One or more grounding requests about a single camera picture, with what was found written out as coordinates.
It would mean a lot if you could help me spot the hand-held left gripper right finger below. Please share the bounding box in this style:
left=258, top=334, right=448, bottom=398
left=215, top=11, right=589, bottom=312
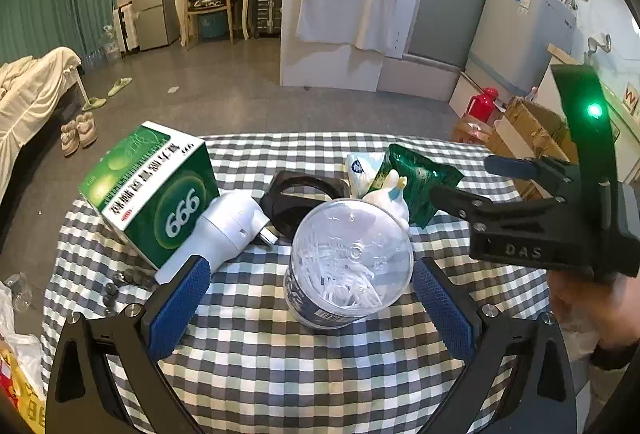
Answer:
left=411, top=258, right=583, bottom=434

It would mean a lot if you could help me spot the grey mini fridge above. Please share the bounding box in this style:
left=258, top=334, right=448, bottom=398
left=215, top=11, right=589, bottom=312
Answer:
left=131, top=0, right=182, bottom=52

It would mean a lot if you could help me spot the group of small grey discs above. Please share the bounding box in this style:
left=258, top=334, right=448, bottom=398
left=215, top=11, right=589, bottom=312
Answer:
left=101, top=268, right=158, bottom=317

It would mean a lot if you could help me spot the bed frame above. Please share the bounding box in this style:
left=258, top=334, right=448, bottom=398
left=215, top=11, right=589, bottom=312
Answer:
left=30, top=66, right=90, bottom=145

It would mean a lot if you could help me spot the white plastic bag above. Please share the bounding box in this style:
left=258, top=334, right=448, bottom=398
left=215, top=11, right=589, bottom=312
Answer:
left=0, top=279, right=46, bottom=365

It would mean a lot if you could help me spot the teal basket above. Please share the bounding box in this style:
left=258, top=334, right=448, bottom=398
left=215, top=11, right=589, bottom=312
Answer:
left=197, top=11, right=228, bottom=39

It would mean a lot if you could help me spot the white washing machine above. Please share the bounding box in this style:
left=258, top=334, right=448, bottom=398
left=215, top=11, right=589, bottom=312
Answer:
left=465, top=0, right=578, bottom=99

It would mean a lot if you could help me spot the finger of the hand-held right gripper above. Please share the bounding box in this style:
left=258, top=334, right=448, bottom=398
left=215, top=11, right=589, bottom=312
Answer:
left=484, top=155, right=583, bottom=187
left=429, top=185, right=566, bottom=235

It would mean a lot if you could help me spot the metal wall hook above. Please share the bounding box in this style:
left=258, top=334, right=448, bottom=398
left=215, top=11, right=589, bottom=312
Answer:
left=587, top=34, right=612, bottom=57

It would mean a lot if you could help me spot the green medicine box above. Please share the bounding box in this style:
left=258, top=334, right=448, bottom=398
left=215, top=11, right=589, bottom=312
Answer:
left=78, top=121, right=221, bottom=271

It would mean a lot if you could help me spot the white toy figurine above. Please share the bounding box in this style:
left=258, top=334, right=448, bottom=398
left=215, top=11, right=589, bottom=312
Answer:
left=362, top=170, right=411, bottom=222

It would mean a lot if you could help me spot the bed with white bedding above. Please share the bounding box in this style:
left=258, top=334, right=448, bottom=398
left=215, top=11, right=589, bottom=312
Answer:
left=0, top=46, right=82, bottom=165

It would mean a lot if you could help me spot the orange cardboard box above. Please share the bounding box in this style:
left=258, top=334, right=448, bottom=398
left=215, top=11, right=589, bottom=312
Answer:
left=452, top=114, right=493, bottom=145

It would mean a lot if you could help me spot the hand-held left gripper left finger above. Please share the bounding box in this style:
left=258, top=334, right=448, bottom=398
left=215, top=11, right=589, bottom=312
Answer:
left=46, top=256, right=213, bottom=434

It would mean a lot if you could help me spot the red thermos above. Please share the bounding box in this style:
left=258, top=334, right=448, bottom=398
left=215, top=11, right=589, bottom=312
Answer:
left=467, top=88, right=501, bottom=122

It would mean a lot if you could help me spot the beige shoe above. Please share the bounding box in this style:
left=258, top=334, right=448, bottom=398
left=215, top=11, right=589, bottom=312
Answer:
left=61, top=119, right=81, bottom=158
left=76, top=112, right=99, bottom=149

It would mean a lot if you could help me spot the blue white tissue pack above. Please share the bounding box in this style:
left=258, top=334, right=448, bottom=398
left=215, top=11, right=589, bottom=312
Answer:
left=346, top=152, right=388, bottom=199

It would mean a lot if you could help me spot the large clear water bottle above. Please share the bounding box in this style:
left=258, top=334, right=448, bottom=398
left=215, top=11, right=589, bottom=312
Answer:
left=100, top=26, right=123, bottom=62

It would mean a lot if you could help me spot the black drawer rack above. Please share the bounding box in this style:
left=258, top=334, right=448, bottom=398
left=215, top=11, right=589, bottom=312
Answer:
left=248, top=0, right=285, bottom=39

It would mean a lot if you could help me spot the brown cardboard box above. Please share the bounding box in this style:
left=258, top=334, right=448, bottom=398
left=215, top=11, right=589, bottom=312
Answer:
left=485, top=96, right=581, bottom=202

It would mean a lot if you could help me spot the yellow red plastic bag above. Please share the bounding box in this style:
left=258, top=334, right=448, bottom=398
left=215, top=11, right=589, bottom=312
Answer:
left=0, top=344, right=48, bottom=434

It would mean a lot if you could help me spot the clear tub of floss picks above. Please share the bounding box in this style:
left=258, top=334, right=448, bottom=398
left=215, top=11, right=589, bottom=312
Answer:
left=284, top=198, right=413, bottom=330

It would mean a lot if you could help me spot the person's right hand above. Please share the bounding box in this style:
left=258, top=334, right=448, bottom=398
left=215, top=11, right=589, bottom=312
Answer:
left=546, top=266, right=640, bottom=351

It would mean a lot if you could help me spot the crumpled clear plastic bottle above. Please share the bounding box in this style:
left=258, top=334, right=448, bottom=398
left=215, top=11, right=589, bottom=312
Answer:
left=5, top=273, right=36, bottom=312

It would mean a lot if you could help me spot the green snack packet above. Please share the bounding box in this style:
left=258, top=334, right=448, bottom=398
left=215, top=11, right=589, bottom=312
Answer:
left=372, top=144, right=463, bottom=229

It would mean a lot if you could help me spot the white handheld appliance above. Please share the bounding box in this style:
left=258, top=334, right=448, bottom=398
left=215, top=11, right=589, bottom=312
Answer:
left=155, top=190, right=280, bottom=285

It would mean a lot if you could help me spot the pack of small water bottles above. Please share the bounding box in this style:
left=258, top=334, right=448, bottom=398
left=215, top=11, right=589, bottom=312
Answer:
left=80, top=48, right=107, bottom=70

